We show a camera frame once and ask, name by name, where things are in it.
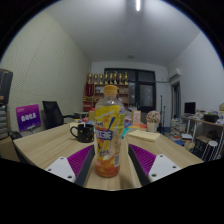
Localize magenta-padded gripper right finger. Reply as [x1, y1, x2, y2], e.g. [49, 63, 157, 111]
[127, 143, 183, 187]

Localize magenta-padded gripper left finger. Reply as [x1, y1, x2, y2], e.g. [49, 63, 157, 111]
[44, 144, 96, 188]

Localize yellow-labelled drink bottle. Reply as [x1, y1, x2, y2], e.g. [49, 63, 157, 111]
[93, 84, 126, 179]

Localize tan paper pad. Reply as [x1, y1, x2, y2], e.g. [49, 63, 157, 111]
[126, 129, 162, 144]

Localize stack of books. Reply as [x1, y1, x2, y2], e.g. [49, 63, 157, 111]
[169, 117, 188, 138]

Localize black dotted mug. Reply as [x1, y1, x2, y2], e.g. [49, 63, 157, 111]
[69, 123, 95, 144]

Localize pink flowers in white pot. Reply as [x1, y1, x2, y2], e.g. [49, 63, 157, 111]
[145, 110, 162, 133]

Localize white stool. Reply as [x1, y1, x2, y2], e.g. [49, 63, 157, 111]
[201, 139, 219, 163]

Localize black office chair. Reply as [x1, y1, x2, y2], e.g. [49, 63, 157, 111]
[42, 100, 76, 130]

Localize orange standing card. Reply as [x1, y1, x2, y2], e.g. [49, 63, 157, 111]
[132, 109, 142, 126]

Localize yellow gift box red ribbon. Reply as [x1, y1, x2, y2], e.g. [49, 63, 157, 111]
[88, 109, 97, 122]

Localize wooden side desk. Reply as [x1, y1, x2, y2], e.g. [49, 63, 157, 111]
[181, 113, 224, 158]

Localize purple sign board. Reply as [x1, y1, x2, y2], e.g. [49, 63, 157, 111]
[15, 103, 42, 133]

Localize black computer monitor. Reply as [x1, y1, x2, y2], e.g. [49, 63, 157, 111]
[184, 101, 197, 116]

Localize dark glass door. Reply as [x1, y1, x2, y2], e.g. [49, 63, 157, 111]
[104, 68, 157, 114]

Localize wooden shelf unit with trophies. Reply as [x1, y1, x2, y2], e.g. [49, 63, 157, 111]
[83, 71, 130, 113]

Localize black box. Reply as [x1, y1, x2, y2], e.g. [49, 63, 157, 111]
[0, 68, 14, 106]

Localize white wall air conditioner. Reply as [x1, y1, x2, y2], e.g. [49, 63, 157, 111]
[168, 67, 183, 80]

